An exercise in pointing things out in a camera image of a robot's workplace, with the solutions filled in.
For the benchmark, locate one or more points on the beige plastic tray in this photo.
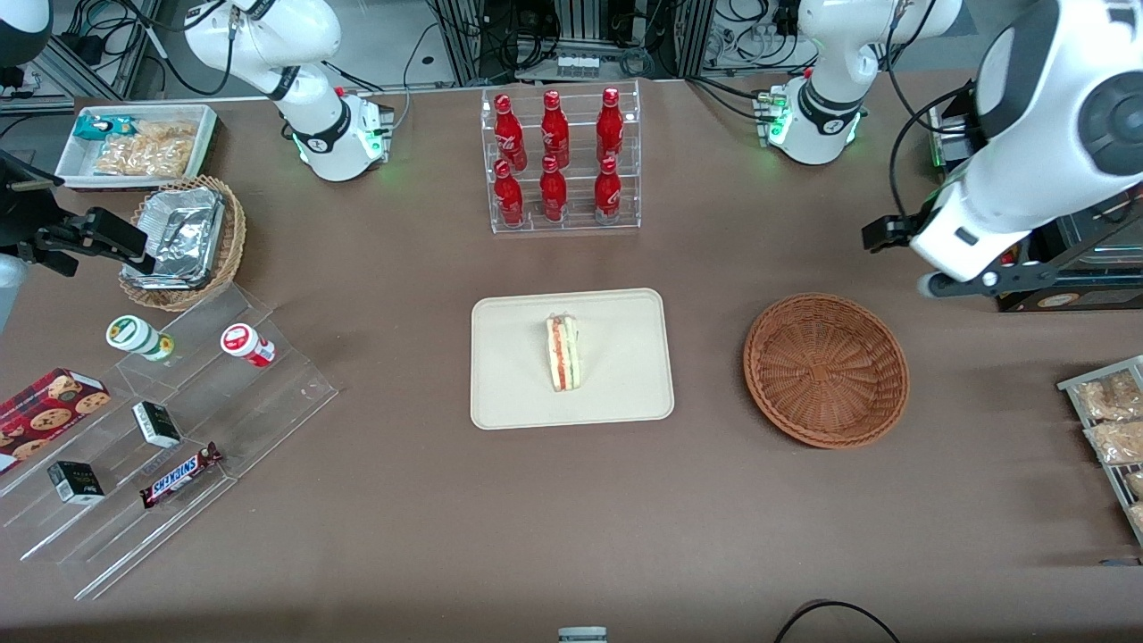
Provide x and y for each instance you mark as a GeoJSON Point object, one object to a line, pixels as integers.
{"type": "Point", "coordinates": [509, 357]}

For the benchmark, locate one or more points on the teal snack packet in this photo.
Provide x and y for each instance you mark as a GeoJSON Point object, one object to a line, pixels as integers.
{"type": "Point", "coordinates": [94, 127]}

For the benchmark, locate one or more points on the Snickers chocolate bar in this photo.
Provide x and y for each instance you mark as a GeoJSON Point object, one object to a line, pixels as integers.
{"type": "Point", "coordinates": [177, 476]}

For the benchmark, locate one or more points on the red lid white cup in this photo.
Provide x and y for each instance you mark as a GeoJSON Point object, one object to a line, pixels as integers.
{"type": "Point", "coordinates": [241, 341]}

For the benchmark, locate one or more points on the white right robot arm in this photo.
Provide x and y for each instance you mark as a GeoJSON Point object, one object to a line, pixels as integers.
{"type": "Point", "coordinates": [304, 36]}

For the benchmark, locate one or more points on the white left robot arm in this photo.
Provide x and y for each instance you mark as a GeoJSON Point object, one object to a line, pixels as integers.
{"type": "Point", "coordinates": [1027, 134]}

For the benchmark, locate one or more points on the clear bag of crackers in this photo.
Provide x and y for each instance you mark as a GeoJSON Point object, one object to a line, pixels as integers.
{"type": "Point", "coordinates": [174, 129]}
{"type": "Point", "coordinates": [143, 159]}

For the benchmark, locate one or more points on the small black carton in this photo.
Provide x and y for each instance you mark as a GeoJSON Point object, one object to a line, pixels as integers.
{"type": "Point", "coordinates": [76, 483]}
{"type": "Point", "coordinates": [157, 425]}

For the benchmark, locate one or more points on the clear bag of nut snacks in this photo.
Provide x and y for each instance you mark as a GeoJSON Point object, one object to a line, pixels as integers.
{"type": "Point", "coordinates": [1116, 442]}
{"type": "Point", "coordinates": [1138, 518]}
{"type": "Point", "coordinates": [1107, 397]}
{"type": "Point", "coordinates": [1136, 484]}

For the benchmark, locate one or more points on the clear acrylic stepped display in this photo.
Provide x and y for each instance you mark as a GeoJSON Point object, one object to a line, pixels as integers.
{"type": "Point", "coordinates": [268, 402]}

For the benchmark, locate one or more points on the clear acrylic bottle rack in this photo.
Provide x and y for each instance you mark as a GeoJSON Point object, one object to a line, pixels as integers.
{"type": "Point", "coordinates": [576, 223]}

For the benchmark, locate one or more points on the green lid white cup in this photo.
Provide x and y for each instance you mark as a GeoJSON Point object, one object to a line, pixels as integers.
{"type": "Point", "coordinates": [129, 333]}

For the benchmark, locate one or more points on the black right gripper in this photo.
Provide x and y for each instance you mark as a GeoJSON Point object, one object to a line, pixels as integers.
{"type": "Point", "coordinates": [20, 212]}

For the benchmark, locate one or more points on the small grey box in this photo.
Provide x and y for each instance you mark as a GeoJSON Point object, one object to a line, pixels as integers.
{"type": "Point", "coordinates": [582, 635]}

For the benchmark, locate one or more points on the white rectangular snack tray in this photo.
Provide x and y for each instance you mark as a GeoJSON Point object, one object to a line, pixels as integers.
{"type": "Point", "coordinates": [76, 161]}

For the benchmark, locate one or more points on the red plaid cookie box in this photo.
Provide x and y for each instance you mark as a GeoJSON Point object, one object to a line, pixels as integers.
{"type": "Point", "coordinates": [45, 415]}

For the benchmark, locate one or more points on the triangular sandwich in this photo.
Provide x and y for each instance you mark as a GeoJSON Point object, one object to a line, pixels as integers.
{"type": "Point", "coordinates": [563, 357]}

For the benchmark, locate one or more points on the aluminium foil container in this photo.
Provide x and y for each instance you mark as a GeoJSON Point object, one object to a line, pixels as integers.
{"type": "Point", "coordinates": [183, 232]}

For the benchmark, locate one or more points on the silver device with green light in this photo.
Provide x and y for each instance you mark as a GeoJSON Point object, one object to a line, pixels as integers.
{"type": "Point", "coordinates": [951, 147]}

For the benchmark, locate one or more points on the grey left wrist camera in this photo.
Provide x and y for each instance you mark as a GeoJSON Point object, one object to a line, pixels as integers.
{"type": "Point", "coordinates": [933, 286]}

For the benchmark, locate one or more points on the red cola bottle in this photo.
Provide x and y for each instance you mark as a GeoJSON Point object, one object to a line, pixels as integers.
{"type": "Point", "coordinates": [607, 195]}
{"type": "Point", "coordinates": [509, 134]}
{"type": "Point", "coordinates": [554, 132]}
{"type": "Point", "coordinates": [610, 129]}
{"type": "Point", "coordinates": [553, 195]}
{"type": "Point", "coordinates": [509, 198]}

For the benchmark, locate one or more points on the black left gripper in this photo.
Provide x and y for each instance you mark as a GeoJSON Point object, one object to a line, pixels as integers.
{"type": "Point", "coordinates": [894, 231]}

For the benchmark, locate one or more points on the light tan wicker basket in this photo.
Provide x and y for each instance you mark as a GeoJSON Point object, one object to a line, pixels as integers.
{"type": "Point", "coordinates": [234, 232]}

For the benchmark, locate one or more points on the black food warmer cabinet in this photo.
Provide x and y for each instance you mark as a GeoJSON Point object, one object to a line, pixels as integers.
{"type": "Point", "coordinates": [1107, 299]}

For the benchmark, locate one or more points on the aluminium equipment frame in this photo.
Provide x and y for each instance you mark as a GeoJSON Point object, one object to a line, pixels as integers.
{"type": "Point", "coordinates": [464, 45]}

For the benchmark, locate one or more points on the brown wicker basket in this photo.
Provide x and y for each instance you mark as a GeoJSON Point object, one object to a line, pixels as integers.
{"type": "Point", "coordinates": [826, 371]}

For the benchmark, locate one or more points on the white power strip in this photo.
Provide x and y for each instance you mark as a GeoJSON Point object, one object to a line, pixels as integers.
{"type": "Point", "coordinates": [578, 64]}

